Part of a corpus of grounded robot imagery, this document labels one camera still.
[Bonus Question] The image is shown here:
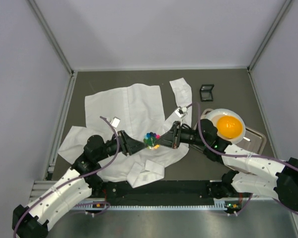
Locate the colourful pompom brooch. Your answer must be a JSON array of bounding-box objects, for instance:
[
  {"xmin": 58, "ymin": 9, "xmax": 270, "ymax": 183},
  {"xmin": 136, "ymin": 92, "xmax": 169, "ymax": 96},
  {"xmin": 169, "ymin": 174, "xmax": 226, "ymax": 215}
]
[{"xmin": 144, "ymin": 132, "xmax": 160, "ymax": 150}]

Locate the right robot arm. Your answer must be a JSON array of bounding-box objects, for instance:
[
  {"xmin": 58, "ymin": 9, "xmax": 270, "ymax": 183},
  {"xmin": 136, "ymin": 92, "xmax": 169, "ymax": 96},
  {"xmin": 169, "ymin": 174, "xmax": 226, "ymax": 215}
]
[{"xmin": 154, "ymin": 119, "xmax": 298, "ymax": 212}]

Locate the small black open box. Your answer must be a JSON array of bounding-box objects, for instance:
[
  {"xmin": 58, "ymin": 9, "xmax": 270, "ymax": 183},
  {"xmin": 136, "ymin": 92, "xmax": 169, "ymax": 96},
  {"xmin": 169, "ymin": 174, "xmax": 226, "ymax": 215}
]
[{"xmin": 199, "ymin": 84, "xmax": 214, "ymax": 102}]

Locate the metal tray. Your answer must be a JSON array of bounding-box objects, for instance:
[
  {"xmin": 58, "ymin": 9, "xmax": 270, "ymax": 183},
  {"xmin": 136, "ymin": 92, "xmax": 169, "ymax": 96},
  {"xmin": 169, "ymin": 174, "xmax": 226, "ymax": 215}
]
[{"xmin": 200, "ymin": 109, "xmax": 267, "ymax": 154}]

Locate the white bowl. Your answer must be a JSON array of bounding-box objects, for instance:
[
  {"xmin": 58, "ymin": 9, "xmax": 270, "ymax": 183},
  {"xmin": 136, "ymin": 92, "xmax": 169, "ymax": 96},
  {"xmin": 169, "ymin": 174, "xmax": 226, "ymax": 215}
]
[{"xmin": 205, "ymin": 109, "xmax": 246, "ymax": 144}]

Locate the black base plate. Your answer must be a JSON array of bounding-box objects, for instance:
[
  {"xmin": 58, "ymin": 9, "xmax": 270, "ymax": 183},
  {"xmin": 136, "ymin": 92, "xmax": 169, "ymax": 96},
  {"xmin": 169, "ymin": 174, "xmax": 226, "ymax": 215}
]
[{"xmin": 87, "ymin": 180, "xmax": 250, "ymax": 206}]

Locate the grey cable duct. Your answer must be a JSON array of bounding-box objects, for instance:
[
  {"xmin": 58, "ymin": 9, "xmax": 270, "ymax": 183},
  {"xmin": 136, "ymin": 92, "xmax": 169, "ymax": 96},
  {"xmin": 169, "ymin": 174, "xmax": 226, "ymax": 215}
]
[{"xmin": 69, "ymin": 199, "xmax": 239, "ymax": 211}]

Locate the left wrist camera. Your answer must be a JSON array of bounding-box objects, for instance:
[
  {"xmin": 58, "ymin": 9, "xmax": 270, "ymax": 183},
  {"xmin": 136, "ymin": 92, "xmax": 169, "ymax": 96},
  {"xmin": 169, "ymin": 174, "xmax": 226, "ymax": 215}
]
[{"xmin": 110, "ymin": 117, "xmax": 121, "ymax": 128}]

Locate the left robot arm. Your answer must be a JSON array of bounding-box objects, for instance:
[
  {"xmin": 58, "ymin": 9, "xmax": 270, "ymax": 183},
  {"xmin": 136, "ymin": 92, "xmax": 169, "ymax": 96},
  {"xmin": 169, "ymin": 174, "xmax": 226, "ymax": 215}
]
[{"xmin": 12, "ymin": 130, "xmax": 147, "ymax": 238}]

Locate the white shirt garment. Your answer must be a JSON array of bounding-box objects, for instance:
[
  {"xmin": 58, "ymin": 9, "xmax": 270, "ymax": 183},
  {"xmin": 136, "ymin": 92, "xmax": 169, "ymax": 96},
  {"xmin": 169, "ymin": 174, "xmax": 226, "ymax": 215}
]
[{"xmin": 58, "ymin": 84, "xmax": 189, "ymax": 188}]

